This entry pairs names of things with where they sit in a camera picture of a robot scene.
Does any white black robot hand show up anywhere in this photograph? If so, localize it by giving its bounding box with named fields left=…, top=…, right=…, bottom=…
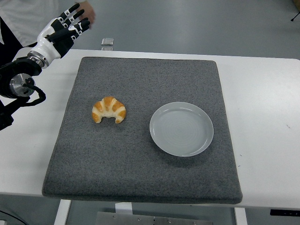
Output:
left=28, top=3, right=91, bottom=63

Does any golden croissant bread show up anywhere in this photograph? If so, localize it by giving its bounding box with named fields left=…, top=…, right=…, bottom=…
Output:
left=91, top=96, right=127, bottom=124

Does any round grey plate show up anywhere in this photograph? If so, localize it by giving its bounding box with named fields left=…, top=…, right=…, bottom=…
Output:
left=149, top=101, right=215, bottom=158

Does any grey metal plate with screws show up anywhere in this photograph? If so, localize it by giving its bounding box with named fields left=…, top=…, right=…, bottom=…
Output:
left=96, top=211, right=213, bottom=225

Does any person's hand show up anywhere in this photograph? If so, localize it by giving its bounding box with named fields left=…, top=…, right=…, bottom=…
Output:
left=81, top=2, right=97, bottom=24

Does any grey felt mat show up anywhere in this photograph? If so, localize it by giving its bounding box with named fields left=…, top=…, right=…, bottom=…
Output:
left=41, top=56, right=243, bottom=205

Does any white table leg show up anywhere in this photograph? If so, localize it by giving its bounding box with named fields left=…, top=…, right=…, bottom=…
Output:
left=53, top=199, right=72, bottom=225
left=234, top=207, right=248, bottom=225

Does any black table control panel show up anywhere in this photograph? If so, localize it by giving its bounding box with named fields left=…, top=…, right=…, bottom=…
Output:
left=270, top=209, right=300, bottom=216

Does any black floor cable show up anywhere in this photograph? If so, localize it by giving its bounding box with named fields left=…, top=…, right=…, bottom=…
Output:
left=0, top=210, right=24, bottom=225

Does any white table centre bracket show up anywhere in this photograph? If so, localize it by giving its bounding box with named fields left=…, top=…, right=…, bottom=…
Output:
left=114, top=202, right=134, bottom=214

